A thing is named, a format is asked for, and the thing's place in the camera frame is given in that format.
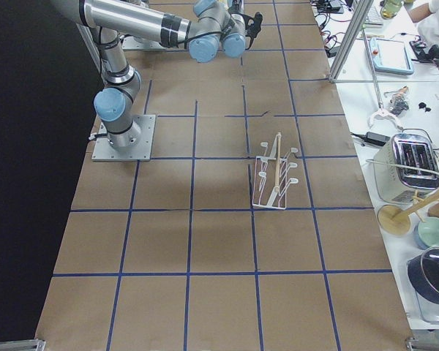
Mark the cream toaster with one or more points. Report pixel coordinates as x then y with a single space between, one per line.
404 167

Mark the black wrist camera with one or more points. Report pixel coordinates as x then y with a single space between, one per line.
255 27

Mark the aluminium frame post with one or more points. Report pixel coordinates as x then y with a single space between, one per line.
355 26

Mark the black power adapter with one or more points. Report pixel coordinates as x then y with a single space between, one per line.
372 138

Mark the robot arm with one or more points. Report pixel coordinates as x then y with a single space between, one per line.
219 26

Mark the blue teach pendant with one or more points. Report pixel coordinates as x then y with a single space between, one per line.
390 56

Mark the green bowl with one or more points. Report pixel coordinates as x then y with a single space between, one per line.
427 233

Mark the white wire cup rack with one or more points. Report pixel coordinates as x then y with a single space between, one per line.
271 180

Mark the wooden mug tree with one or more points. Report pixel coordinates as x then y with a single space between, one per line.
396 221

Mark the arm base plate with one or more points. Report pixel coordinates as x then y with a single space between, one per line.
131 43
134 144

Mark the dark blue pot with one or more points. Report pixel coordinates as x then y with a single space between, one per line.
423 274

